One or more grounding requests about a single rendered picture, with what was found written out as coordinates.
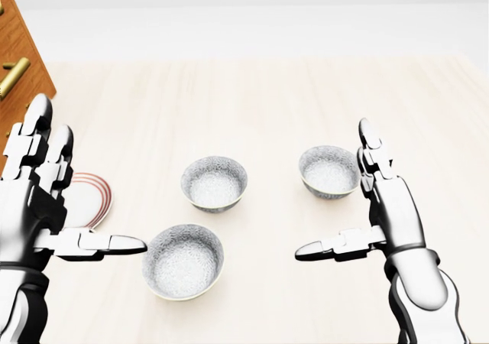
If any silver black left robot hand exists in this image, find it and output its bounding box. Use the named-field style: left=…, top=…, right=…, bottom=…
left=0, top=93, right=148, bottom=269

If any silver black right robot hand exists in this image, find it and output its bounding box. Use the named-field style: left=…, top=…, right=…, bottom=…
left=294, top=117, right=428, bottom=263

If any patterned grey bowl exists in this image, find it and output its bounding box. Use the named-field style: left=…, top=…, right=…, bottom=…
left=298, top=144, right=361, bottom=203
left=141, top=223, right=225, bottom=301
left=180, top=155, right=248, bottom=213

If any white plate with red rings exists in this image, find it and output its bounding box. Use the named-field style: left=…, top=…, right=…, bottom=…
left=63, top=172, right=115, bottom=230

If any wooden cabinet drawer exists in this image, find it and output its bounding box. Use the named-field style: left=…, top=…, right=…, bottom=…
left=0, top=13, right=57, bottom=177

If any wooden cabinet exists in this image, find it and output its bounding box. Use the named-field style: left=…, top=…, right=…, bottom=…
left=0, top=0, right=57, bottom=177

